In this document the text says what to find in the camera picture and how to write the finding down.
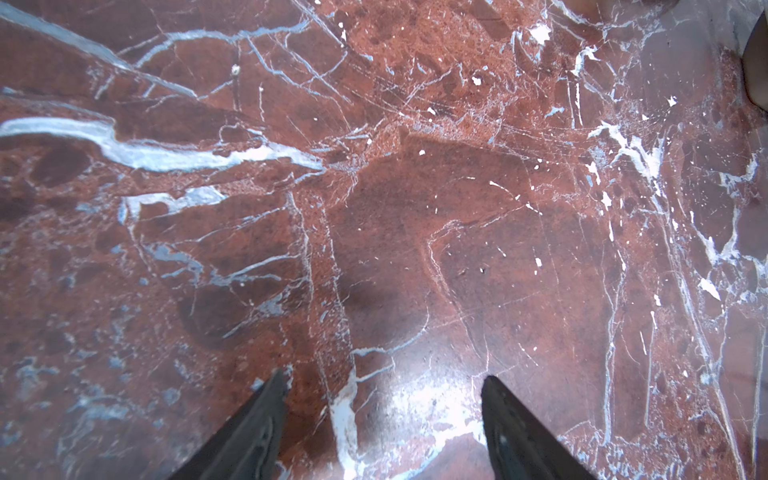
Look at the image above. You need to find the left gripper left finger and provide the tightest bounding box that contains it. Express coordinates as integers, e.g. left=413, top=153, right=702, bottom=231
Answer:
left=171, top=369, right=288, bottom=480

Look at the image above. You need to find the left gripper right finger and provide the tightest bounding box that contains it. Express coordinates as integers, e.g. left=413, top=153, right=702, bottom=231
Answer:
left=481, top=375, right=594, bottom=480

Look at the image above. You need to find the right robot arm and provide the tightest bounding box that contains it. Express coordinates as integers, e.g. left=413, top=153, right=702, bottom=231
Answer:
left=742, top=10, right=768, bottom=111

